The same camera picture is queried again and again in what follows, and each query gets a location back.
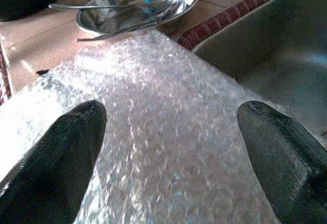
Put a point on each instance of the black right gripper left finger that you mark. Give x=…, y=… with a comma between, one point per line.
x=56, y=162

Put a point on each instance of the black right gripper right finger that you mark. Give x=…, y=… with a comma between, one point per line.
x=286, y=162

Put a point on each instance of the steel spoon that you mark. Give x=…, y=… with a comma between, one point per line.
x=102, y=35

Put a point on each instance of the steel fork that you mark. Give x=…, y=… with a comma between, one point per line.
x=76, y=6

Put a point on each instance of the steel sink basin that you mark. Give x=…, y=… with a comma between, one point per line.
x=268, y=55

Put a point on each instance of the clear bubble wrap sheet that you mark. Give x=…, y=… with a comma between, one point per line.
x=163, y=106

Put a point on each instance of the shallow steel bowl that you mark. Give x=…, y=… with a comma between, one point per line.
x=127, y=20

